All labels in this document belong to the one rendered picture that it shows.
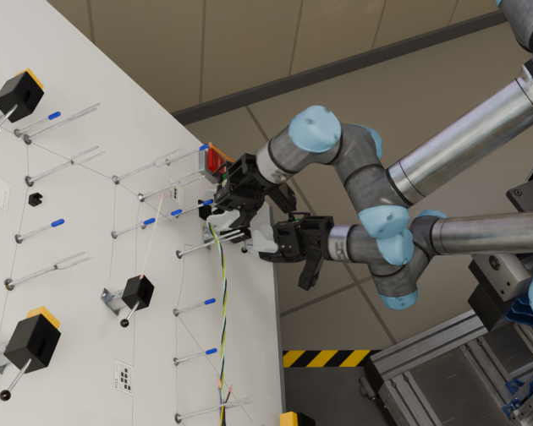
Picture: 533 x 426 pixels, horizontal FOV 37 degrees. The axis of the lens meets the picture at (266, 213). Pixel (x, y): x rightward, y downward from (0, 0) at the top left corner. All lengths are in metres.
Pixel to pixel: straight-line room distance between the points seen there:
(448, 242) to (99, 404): 0.74
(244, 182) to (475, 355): 1.39
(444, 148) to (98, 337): 0.61
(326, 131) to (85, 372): 0.53
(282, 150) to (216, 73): 1.79
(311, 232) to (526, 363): 1.28
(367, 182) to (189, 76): 1.80
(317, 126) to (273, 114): 2.00
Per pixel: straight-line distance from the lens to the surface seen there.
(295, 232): 1.59
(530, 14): 1.32
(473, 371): 2.63
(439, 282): 2.99
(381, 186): 1.32
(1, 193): 1.21
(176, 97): 3.12
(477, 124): 1.29
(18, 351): 1.04
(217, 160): 1.73
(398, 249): 1.50
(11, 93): 1.17
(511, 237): 1.52
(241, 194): 1.44
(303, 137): 1.31
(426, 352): 2.60
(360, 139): 1.39
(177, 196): 1.60
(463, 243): 1.58
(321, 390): 2.71
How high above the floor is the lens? 2.50
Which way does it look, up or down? 56 degrees down
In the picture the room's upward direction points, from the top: 10 degrees clockwise
